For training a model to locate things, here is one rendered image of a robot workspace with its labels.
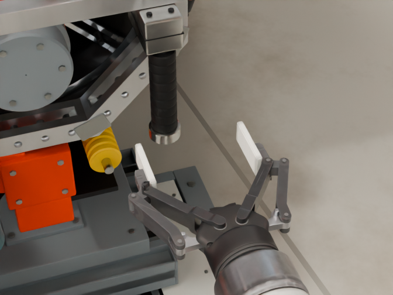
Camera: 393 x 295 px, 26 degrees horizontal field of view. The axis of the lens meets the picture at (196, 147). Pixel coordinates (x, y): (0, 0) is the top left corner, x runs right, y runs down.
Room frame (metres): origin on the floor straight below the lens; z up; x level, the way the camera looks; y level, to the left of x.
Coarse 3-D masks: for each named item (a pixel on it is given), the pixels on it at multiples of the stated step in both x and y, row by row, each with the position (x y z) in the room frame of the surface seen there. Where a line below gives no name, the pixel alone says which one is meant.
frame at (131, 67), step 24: (120, 72) 1.11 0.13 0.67; (144, 72) 1.08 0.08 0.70; (96, 96) 1.09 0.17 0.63; (120, 96) 1.06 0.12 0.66; (0, 120) 1.04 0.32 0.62; (24, 120) 1.05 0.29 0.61; (48, 120) 1.07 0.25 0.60; (72, 120) 1.04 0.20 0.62; (96, 120) 1.05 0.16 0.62; (0, 144) 1.00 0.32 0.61; (24, 144) 1.01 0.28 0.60; (48, 144) 1.02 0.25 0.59
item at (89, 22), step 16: (112, 16) 1.22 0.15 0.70; (80, 32) 1.15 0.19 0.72; (112, 32) 1.17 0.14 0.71; (128, 32) 1.16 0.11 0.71; (80, 48) 1.20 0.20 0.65; (96, 48) 1.18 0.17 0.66; (112, 48) 1.16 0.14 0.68; (80, 64) 1.16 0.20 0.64; (96, 64) 1.14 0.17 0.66; (80, 80) 1.13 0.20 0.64; (0, 112) 1.08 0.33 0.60
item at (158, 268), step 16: (128, 160) 1.43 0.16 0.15; (128, 176) 1.36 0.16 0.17; (160, 240) 1.17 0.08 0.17; (144, 256) 1.14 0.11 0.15; (160, 256) 1.14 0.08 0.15; (80, 272) 1.10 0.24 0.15; (96, 272) 1.10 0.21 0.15; (112, 272) 1.10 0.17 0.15; (128, 272) 1.08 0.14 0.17; (144, 272) 1.09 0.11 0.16; (160, 272) 1.10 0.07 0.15; (176, 272) 1.11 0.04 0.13; (16, 288) 1.06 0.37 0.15; (32, 288) 1.06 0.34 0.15; (48, 288) 1.06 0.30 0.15; (64, 288) 1.06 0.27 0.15; (80, 288) 1.05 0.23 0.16; (96, 288) 1.06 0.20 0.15; (112, 288) 1.07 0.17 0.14; (128, 288) 1.08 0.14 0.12; (144, 288) 1.09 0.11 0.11; (160, 288) 1.10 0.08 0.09
